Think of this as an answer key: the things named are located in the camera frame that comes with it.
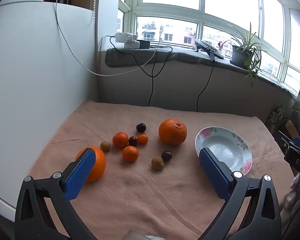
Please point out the brown longan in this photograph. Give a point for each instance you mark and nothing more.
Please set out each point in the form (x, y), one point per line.
(157, 163)
(105, 146)

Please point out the white power adapter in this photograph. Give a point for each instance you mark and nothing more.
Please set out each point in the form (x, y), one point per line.
(126, 38)

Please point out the potted spider plant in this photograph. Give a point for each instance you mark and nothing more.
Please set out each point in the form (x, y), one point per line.
(241, 55)

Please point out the white floral bowl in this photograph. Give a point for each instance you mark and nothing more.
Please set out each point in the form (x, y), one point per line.
(222, 145)

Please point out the flat electronic device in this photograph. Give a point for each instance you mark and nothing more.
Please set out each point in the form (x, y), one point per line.
(207, 48)

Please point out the tiny orange kumquat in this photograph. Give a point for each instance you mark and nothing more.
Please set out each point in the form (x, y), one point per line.
(142, 139)

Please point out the white cabinet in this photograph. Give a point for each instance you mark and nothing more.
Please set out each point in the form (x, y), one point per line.
(27, 80)

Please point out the grey windowsill cloth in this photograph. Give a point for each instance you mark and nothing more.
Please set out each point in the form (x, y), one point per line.
(180, 55)

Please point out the green patterned bag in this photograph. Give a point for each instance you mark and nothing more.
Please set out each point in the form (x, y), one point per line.
(277, 118)

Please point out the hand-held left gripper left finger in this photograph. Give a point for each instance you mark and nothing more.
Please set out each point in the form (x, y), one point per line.
(81, 175)

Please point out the pale fuzzy cloth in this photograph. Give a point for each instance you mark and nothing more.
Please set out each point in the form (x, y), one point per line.
(292, 200)

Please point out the cardboard box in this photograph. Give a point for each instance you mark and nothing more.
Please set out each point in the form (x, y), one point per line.
(291, 128)

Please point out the small mandarin orange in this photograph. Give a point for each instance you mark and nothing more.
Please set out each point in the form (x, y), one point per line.
(130, 154)
(120, 140)

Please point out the large bumpy orange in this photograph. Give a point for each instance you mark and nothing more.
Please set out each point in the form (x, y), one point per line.
(172, 132)

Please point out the white window frame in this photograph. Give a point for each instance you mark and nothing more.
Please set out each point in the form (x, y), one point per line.
(202, 17)

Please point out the large smooth orange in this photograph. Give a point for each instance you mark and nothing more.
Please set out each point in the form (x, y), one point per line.
(98, 165)

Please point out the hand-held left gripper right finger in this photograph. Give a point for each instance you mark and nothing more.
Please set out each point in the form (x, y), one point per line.
(215, 177)

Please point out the dark purple plum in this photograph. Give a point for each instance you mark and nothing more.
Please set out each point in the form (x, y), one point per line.
(133, 141)
(141, 127)
(166, 156)

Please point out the small black box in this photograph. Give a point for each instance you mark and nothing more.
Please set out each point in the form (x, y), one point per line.
(144, 44)

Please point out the pink blanket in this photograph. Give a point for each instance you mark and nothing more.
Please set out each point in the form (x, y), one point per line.
(140, 192)

